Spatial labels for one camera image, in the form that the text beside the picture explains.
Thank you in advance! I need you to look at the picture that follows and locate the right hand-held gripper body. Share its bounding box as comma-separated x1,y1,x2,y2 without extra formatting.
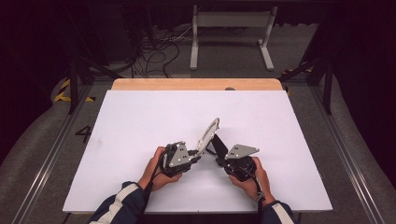
223,144,260,182

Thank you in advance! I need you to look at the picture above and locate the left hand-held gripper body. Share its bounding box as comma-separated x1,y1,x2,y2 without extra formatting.
161,141,192,178

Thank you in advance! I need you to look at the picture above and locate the white plate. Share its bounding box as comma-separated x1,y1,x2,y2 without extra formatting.
196,117,229,161

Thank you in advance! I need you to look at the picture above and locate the person's right hand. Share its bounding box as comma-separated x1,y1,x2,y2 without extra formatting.
228,157,276,204

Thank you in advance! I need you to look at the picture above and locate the person's left hand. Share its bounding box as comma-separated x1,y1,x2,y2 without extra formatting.
137,147,183,191

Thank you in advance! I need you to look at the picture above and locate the white board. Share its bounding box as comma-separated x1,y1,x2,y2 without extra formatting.
63,90,333,215

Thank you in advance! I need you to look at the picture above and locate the wooden table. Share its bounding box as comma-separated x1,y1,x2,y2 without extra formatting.
111,77,284,91

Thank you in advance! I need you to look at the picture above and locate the yellow black floor tape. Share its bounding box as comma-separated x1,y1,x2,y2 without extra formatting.
54,78,96,103
281,61,313,76

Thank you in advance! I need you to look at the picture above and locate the black metal stand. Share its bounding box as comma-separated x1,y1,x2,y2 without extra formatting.
278,55,334,115
64,6,124,115

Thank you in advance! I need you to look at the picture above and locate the white metal stand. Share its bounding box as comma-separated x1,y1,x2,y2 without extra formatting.
190,5,278,72

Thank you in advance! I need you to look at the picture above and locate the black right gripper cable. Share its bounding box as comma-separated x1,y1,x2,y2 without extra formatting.
239,167,266,224

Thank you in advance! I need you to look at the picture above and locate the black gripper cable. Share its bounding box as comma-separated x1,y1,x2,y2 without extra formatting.
239,167,266,224
148,145,172,194

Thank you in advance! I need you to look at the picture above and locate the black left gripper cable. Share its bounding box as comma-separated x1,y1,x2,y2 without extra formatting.
148,145,172,194

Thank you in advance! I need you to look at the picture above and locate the aluminium rail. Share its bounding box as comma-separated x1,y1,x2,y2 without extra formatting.
307,83,387,224
11,83,94,224

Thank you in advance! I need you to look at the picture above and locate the bundle of floor cables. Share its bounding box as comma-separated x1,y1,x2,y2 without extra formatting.
130,24,194,78

